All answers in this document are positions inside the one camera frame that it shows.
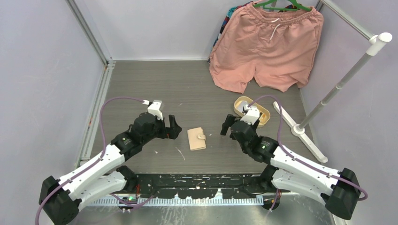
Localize pink shorts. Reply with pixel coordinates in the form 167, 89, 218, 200
209, 3, 324, 93

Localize purple cable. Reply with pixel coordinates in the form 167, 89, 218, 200
247, 95, 368, 212
35, 97, 156, 225

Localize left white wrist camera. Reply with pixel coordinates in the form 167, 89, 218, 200
143, 100, 164, 120

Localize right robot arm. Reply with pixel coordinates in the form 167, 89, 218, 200
220, 114, 363, 220

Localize white clothes rack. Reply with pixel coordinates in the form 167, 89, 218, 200
273, 0, 393, 163

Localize yellow card with dark stripe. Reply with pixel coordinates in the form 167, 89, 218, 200
259, 112, 269, 124

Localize beige leather card holder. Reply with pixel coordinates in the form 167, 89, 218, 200
187, 127, 207, 151

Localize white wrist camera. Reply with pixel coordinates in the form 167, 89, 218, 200
143, 100, 164, 120
240, 104, 260, 125

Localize yellow oval tray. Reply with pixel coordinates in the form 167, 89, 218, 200
234, 96, 271, 128

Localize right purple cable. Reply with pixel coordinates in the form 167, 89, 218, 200
247, 95, 368, 212

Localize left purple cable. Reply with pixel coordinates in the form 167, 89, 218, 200
35, 97, 156, 225

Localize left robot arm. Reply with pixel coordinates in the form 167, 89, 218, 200
35, 112, 182, 225

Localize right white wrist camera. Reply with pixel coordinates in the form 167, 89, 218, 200
240, 104, 260, 125

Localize colourful garment behind shorts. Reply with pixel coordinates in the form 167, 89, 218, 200
210, 1, 253, 53

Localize green clothes hanger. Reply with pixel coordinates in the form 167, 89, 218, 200
253, 0, 312, 12

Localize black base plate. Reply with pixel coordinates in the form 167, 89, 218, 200
114, 173, 276, 199

